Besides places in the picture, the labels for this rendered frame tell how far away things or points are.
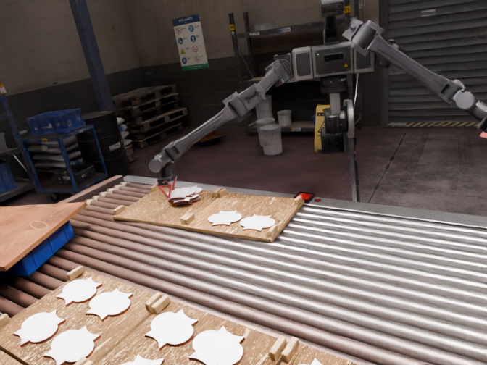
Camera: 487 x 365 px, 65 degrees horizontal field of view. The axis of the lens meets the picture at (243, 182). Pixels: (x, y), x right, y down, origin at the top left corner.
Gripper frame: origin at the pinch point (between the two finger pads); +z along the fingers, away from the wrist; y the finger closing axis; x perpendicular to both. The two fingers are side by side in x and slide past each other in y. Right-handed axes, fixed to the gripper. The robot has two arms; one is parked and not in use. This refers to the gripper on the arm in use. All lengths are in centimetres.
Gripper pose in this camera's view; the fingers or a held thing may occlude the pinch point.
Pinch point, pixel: (169, 193)
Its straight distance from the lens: 186.0
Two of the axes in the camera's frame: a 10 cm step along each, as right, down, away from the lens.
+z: 1.3, 9.2, 3.7
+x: 9.9, -1.0, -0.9
